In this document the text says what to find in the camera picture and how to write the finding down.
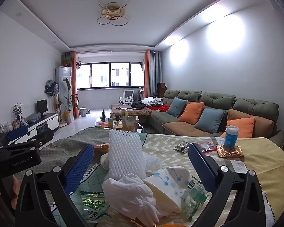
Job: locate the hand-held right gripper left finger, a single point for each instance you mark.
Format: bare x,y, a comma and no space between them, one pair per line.
79,167

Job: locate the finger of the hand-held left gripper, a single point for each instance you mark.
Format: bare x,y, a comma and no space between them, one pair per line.
16,151
17,132

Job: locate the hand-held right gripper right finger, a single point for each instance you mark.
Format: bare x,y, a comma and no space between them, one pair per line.
203,167

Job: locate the orange brown snack packet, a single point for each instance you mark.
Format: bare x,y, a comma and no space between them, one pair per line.
101,147

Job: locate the green snack wrapper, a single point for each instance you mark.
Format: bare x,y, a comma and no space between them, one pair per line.
194,198
92,201

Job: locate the white blue-dotted tissue pack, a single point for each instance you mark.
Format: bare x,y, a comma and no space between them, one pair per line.
165,184

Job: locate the white tissue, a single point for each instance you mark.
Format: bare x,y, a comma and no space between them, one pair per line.
127,194

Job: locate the person's left hand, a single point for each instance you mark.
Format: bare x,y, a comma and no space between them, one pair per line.
16,182

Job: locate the white ceramic jar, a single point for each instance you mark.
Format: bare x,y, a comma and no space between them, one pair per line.
8,127

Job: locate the small plant in vase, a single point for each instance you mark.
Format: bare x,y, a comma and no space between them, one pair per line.
17,111

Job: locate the clear red-trim zip bag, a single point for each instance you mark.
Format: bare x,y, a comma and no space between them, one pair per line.
207,146

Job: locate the blue patterned platter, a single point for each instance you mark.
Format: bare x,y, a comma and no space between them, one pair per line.
33,118

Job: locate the grey checked tablecloth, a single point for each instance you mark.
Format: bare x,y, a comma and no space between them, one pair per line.
68,144

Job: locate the small black white packet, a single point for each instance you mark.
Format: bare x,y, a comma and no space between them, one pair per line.
183,146

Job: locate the white paper slip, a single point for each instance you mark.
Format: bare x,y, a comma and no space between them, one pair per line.
239,166

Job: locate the black monitor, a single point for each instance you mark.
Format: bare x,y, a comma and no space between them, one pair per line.
42,106

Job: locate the white black TV cabinet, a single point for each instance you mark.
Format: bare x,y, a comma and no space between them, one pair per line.
51,120

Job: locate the copper foil wrapper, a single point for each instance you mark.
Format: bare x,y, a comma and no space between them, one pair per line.
237,154

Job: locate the blue cup white lid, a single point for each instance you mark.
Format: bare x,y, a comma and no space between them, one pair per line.
230,138

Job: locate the beige patterned tablecloth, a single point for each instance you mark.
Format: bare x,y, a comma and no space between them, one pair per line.
170,141

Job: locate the blue cushion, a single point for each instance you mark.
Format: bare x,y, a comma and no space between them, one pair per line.
176,106
209,120

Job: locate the black coffee table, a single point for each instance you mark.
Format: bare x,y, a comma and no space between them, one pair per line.
101,123

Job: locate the tall leafy plant yellow vase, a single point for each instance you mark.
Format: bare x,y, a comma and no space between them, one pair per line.
67,117

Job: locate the orange cushion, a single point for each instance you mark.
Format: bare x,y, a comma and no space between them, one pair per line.
241,127
190,113

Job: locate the small white floor bin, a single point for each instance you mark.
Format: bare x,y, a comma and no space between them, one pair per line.
83,111

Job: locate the cloth-covered standing fan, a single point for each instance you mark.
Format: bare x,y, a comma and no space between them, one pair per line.
51,87

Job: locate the yellow cloth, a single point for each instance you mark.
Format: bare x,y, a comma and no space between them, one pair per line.
265,153

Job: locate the group of glass jars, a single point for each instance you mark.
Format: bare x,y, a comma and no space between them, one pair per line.
126,120

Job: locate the white standing air conditioner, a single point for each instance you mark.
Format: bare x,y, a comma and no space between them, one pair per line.
62,80

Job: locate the green brown sofa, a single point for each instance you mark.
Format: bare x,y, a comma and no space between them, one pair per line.
215,99

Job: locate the red cloth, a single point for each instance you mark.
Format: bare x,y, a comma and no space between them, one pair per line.
162,108

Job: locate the orange curtain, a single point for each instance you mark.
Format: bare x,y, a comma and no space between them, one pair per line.
74,87
146,80

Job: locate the silver white cloth pile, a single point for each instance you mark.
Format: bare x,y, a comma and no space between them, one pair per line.
152,101

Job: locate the potted plant red pot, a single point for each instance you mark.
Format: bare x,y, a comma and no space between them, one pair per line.
66,62

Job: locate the white office chair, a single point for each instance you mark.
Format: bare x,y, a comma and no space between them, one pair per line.
127,97

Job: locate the dark clothes pile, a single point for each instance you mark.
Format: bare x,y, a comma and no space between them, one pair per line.
138,105

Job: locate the brown wooden box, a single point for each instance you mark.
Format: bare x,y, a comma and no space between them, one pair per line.
161,89

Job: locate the wide black-framed window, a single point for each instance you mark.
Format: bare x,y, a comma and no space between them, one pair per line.
99,75

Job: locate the grey curtain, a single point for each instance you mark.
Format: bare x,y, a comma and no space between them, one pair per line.
155,75

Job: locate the gold picture frame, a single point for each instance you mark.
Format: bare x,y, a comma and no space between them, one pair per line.
16,125

